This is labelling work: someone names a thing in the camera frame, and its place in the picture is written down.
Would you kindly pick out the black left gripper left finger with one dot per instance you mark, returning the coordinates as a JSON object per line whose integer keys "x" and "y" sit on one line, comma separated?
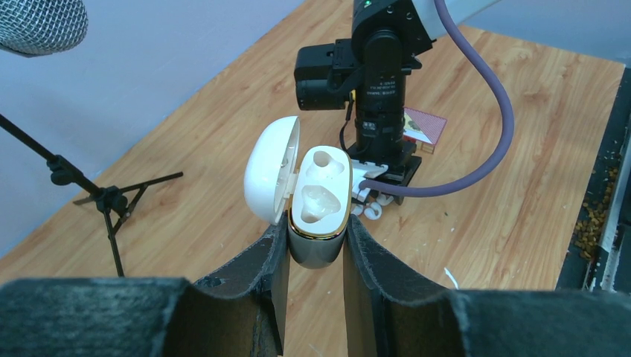
{"x": 237, "y": 310}

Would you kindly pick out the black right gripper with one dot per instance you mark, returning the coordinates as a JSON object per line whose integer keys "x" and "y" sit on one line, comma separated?
{"x": 382, "y": 148}

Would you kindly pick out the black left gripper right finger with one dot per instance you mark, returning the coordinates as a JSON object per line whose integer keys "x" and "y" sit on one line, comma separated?
{"x": 392, "y": 310}

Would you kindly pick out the white gold-trimmed earbud case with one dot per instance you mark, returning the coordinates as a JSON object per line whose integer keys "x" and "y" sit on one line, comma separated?
{"x": 314, "y": 191}

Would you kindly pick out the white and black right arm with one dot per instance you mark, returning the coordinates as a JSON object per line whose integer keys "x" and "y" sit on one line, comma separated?
{"x": 370, "y": 69}

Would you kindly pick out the white ear-clip earbud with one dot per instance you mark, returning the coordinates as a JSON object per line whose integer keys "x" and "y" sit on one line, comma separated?
{"x": 373, "y": 211}
{"x": 357, "y": 209}

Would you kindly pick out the black microphone tripod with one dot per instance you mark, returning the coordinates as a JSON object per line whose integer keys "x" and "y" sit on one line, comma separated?
{"x": 115, "y": 203}

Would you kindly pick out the grey microphone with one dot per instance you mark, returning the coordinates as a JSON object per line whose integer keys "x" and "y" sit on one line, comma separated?
{"x": 41, "y": 28}

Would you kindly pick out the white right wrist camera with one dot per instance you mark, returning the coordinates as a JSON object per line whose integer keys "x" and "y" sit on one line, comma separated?
{"x": 363, "y": 171}

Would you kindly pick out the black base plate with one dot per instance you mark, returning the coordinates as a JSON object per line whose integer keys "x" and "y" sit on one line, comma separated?
{"x": 598, "y": 256}

